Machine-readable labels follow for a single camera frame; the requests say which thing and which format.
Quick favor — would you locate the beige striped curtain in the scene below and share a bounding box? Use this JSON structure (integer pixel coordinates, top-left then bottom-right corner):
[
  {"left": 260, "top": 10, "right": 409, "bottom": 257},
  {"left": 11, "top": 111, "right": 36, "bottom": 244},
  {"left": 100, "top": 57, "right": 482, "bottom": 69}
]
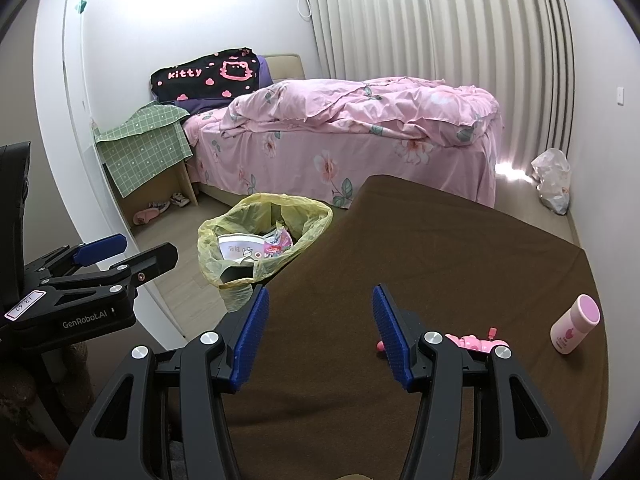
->
[{"left": 302, "top": 0, "right": 576, "bottom": 176}]

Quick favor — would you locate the pink toy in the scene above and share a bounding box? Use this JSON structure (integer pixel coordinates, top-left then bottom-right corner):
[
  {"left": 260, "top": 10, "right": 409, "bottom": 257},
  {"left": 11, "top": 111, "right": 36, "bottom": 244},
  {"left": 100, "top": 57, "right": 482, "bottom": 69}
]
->
[{"left": 376, "top": 327, "right": 512, "bottom": 361}]

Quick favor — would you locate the pink floral duvet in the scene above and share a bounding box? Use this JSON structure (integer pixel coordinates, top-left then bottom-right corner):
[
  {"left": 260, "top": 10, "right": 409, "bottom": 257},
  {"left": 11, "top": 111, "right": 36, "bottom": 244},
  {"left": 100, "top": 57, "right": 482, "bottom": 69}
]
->
[{"left": 220, "top": 77, "right": 501, "bottom": 148}]

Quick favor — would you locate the yellow plastic bag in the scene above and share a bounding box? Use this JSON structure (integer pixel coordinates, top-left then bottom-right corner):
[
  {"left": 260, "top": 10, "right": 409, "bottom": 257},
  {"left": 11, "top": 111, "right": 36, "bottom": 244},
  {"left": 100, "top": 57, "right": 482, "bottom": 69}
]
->
[{"left": 197, "top": 192, "right": 334, "bottom": 313}]

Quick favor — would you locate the wooden nightstand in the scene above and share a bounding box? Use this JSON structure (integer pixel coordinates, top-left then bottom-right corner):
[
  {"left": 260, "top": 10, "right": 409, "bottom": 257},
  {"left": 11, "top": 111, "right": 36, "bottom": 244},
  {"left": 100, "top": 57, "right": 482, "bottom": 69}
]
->
[{"left": 102, "top": 157, "right": 201, "bottom": 226}]

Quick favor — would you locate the white plastic bag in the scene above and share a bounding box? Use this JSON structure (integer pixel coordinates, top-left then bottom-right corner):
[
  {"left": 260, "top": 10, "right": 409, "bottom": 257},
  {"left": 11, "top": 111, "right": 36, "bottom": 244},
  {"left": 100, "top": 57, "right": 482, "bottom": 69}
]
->
[{"left": 531, "top": 148, "right": 572, "bottom": 213}]

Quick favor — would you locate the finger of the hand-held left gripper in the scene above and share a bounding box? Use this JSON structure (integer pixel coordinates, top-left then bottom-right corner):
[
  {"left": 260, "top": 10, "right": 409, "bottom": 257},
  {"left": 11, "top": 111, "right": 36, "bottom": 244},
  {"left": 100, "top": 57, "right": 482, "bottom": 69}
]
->
[
  {"left": 25, "top": 232, "right": 128, "bottom": 281},
  {"left": 37, "top": 242, "right": 179, "bottom": 311}
]

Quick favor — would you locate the green checked cloth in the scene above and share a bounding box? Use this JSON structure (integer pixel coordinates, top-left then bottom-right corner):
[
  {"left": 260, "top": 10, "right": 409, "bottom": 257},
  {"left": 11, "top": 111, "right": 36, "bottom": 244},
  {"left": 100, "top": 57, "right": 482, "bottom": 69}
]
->
[{"left": 95, "top": 101, "right": 193, "bottom": 200}]

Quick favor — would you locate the pink packet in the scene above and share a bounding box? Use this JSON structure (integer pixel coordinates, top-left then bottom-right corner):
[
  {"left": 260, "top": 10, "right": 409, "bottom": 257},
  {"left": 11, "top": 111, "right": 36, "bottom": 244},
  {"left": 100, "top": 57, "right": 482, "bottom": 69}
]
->
[{"left": 262, "top": 227, "right": 294, "bottom": 259}]

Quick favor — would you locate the beige headboard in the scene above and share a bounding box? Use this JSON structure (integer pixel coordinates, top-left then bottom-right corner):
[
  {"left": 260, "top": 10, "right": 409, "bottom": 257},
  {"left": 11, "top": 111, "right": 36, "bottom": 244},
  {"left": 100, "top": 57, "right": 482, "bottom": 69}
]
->
[{"left": 262, "top": 52, "right": 306, "bottom": 83}]

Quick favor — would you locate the black cat-print pillow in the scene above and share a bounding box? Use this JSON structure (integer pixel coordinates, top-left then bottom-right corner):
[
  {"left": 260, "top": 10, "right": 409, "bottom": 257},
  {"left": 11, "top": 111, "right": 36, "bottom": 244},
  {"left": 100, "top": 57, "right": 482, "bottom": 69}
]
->
[{"left": 150, "top": 47, "right": 262, "bottom": 106}]

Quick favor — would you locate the white pink-print packet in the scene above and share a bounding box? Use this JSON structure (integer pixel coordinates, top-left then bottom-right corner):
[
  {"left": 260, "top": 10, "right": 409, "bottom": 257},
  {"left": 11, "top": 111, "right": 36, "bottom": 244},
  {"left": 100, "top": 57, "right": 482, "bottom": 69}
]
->
[{"left": 217, "top": 240, "right": 273, "bottom": 263}]

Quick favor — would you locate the bed with pink floral sheet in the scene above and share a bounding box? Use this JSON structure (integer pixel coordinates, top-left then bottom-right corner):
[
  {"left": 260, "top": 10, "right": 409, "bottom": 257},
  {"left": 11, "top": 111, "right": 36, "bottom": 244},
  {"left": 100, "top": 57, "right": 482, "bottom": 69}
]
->
[{"left": 182, "top": 52, "right": 503, "bottom": 209}]

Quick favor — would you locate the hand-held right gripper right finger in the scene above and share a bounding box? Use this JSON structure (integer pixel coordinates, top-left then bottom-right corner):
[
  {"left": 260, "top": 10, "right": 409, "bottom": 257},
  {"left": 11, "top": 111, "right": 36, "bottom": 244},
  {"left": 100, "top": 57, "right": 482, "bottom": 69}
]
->
[{"left": 371, "top": 284, "right": 583, "bottom": 480}]

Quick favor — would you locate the pink white bottle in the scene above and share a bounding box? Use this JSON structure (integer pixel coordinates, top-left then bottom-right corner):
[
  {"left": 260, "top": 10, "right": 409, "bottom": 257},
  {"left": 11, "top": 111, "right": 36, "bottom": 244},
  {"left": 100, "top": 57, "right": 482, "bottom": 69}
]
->
[{"left": 550, "top": 294, "right": 601, "bottom": 357}]

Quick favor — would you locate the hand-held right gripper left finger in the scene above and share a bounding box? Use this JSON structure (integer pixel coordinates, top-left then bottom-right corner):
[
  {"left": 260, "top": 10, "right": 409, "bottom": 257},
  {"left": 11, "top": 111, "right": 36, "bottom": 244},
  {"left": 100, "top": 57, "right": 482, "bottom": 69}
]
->
[{"left": 65, "top": 284, "right": 271, "bottom": 480}]

